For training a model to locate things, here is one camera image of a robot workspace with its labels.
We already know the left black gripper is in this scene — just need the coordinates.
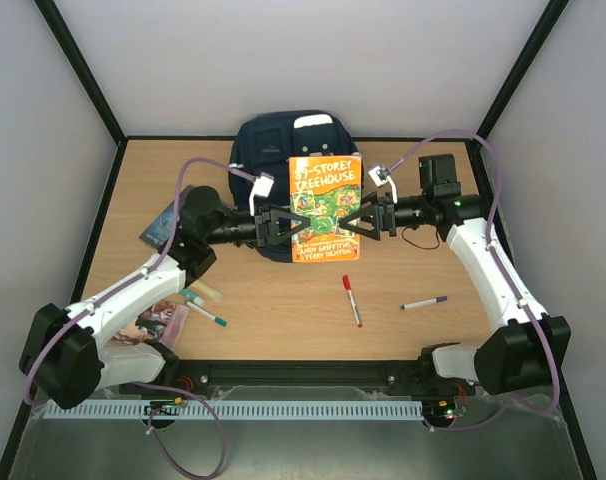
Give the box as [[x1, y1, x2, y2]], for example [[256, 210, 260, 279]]
[[207, 203, 311, 248]]

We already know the orange Treehouse paperback book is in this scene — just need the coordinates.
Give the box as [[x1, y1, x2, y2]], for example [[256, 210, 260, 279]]
[[288, 153, 362, 264]]

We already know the navy blue school backpack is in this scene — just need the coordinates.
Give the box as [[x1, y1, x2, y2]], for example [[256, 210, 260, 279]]
[[228, 110, 357, 262]]

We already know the dark blue paperback book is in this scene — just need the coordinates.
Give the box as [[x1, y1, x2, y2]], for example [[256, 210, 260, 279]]
[[139, 202, 174, 249]]

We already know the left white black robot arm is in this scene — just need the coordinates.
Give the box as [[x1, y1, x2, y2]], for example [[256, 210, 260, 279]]
[[19, 186, 311, 409]]

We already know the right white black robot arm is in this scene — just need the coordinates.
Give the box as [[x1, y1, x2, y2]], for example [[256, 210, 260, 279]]
[[339, 154, 571, 394]]

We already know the red capped marker pen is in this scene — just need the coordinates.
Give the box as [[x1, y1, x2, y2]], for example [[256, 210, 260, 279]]
[[342, 275, 363, 328]]

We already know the yellow highlighter pen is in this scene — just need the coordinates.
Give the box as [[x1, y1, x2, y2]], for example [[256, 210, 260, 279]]
[[191, 280, 223, 302]]

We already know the purple capped marker pen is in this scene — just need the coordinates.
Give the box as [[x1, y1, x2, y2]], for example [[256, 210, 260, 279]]
[[400, 296, 448, 311]]

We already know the green white glue stick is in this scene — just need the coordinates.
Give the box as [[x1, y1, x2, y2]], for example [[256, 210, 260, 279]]
[[180, 289, 205, 306]]

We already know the green capped marker pen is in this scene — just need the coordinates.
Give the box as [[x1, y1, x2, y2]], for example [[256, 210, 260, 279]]
[[185, 301, 227, 327]]

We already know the pink illustrated paperback book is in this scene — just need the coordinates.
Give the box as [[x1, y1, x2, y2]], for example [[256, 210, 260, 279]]
[[110, 300, 189, 349]]

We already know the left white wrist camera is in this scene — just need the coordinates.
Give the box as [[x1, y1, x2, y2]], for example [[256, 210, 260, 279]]
[[249, 172, 275, 216]]

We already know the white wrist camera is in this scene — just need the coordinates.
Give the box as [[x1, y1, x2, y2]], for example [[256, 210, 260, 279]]
[[249, 172, 275, 216], [368, 164, 398, 204]]

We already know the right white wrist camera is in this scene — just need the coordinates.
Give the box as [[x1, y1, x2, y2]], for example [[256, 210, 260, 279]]
[[368, 164, 398, 204]]

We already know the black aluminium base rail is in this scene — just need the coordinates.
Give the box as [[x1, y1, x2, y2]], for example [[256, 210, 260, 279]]
[[32, 357, 564, 396]]

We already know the black enclosure frame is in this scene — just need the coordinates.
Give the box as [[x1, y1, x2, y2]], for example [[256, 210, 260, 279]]
[[0, 1, 597, 479]]

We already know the light blue slotted cable duct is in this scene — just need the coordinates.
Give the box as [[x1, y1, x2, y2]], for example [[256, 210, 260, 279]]
[[43, 399, 423, 421]]

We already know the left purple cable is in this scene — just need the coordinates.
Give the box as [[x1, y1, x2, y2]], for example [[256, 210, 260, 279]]
[[22, 157, 257, 479]]

